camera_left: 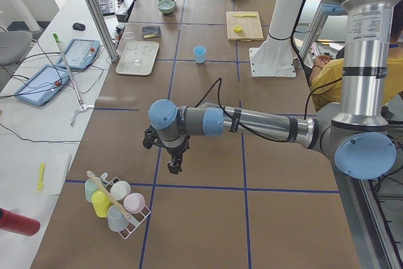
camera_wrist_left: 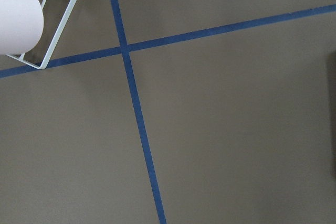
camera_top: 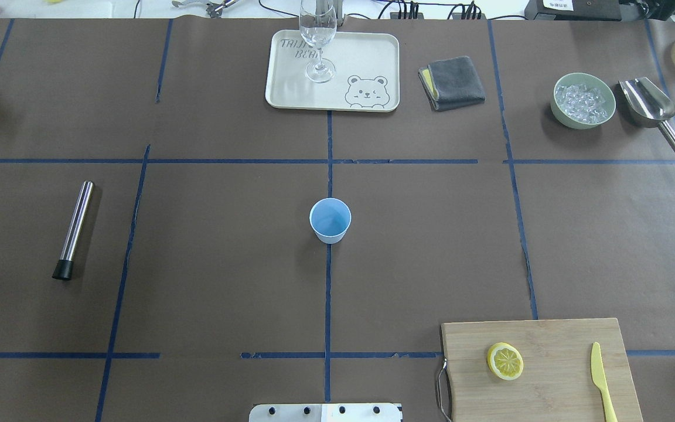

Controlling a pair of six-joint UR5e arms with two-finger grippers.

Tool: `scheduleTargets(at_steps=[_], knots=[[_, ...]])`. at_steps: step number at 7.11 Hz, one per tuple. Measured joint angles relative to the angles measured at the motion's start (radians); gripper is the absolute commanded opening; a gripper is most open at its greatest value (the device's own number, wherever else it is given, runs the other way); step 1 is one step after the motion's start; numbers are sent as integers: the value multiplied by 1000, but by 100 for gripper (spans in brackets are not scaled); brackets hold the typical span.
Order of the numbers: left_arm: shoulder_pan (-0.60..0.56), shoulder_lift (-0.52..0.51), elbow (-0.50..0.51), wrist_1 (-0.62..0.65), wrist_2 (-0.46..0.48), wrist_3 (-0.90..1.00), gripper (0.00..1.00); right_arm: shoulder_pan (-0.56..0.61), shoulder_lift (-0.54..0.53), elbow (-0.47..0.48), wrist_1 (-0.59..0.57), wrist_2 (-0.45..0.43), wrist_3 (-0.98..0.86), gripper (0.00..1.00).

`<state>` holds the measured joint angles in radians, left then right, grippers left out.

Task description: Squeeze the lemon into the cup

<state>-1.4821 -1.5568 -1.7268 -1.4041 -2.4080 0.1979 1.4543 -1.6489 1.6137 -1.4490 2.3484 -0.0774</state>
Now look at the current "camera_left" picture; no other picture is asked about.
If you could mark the near blue teach pendant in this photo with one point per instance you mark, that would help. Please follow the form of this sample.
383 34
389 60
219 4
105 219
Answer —
43 85

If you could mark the grey-blue plastic cup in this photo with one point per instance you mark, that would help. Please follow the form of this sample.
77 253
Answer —
116 220

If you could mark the white plastic cup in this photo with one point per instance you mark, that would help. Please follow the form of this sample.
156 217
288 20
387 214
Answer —
120 190

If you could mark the yellow plastic cup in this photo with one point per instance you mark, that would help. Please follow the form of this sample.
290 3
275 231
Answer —
101 203

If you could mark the light blue plastic cup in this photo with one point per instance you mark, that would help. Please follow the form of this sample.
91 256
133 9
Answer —
199 53

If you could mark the white wire cup rack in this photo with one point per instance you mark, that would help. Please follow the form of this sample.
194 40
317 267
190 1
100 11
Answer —
136 219

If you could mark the far blue teach pendant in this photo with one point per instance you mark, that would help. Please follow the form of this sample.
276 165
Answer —
80 53

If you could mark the wooden cutting board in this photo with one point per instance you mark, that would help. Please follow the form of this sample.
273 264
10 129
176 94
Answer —
252 29

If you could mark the red bottle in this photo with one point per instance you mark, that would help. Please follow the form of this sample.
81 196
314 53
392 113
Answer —
20 224

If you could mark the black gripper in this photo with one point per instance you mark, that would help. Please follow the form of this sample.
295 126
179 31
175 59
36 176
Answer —
175 151

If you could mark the blue teach pendant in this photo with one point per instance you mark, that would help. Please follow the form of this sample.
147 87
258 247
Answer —
80 53
43 85

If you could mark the yellow lemon slice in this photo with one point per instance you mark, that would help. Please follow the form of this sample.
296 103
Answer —
238 28

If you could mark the green plastic cup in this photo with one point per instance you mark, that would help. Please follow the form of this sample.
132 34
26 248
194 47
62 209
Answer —
89 188

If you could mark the yellow plastic spoon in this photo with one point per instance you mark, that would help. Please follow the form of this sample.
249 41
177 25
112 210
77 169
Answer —
40 184

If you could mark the yellow plastic knife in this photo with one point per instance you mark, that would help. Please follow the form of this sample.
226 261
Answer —
245 15

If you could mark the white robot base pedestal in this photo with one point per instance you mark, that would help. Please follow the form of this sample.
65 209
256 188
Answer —
274 58

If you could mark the clear wine glass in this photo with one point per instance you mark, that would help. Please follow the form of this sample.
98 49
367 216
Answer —
132 45

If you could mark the metal reacher grabber tool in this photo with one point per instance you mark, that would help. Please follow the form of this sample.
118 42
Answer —
82 106

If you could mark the aluminium frame post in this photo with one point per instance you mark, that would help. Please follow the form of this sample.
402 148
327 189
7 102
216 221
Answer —
102 29

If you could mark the grey folded cloth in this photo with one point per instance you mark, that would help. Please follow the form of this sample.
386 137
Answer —
151 32

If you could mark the pink plastic cup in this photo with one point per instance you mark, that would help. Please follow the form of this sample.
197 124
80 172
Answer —
134 203

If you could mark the beige bear tray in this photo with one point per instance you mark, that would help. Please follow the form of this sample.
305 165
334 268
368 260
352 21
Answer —
147 51

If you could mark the black keyboard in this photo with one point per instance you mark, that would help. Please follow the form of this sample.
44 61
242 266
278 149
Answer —
107 7

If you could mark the green bowl with ice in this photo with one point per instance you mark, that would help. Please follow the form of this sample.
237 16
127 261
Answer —
166 6

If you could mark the wooden stick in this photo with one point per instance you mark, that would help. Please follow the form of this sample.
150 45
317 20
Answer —
99 184

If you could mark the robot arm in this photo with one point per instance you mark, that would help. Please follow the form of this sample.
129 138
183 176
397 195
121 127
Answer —
352 134

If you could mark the black computer mouse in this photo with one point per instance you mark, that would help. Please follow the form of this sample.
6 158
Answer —
79 26

